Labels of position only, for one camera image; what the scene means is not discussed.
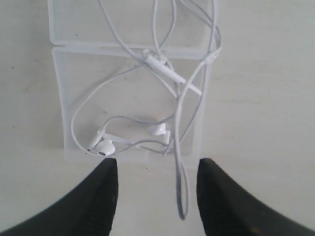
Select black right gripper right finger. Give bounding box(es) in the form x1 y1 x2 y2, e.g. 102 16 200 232
196 158 315 236

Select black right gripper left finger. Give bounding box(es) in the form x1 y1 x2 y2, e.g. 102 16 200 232
1 158 118 236

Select white wired earphones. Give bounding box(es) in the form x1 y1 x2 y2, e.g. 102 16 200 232
70 0 221 221

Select clear plastic storage case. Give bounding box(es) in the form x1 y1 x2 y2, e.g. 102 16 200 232
48 0 211 165

